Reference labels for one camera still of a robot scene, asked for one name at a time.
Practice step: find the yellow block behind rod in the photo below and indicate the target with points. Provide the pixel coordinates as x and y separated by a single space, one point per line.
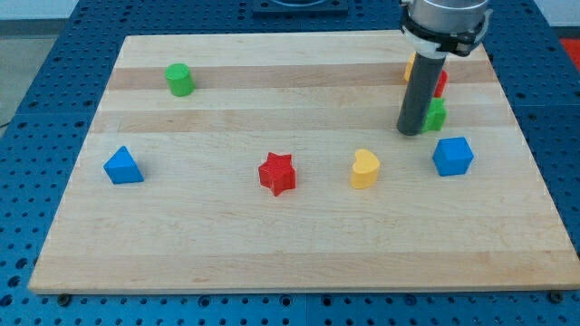
408 67

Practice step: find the red circle block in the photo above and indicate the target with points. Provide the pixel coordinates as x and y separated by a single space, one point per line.
441 84

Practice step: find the blue cube block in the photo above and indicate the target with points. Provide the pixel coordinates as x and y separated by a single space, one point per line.
452 156

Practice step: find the green cylinder block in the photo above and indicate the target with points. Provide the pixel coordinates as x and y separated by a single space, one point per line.
179 79

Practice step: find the wooden board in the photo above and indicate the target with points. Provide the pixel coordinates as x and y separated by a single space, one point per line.
200 222

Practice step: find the green star block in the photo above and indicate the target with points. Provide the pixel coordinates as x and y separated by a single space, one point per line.
436 115

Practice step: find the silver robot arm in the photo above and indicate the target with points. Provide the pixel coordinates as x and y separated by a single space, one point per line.
436 29

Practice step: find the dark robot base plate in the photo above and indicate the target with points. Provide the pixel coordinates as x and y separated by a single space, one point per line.
284 7

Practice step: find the yellow heart block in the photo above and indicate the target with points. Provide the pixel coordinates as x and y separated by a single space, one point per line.
365 169

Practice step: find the blue triangle block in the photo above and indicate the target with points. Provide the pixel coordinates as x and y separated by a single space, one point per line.
121 168

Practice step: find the red star block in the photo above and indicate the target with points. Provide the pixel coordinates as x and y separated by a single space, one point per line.
277 173

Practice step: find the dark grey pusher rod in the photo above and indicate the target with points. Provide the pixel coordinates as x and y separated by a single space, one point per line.
424 76

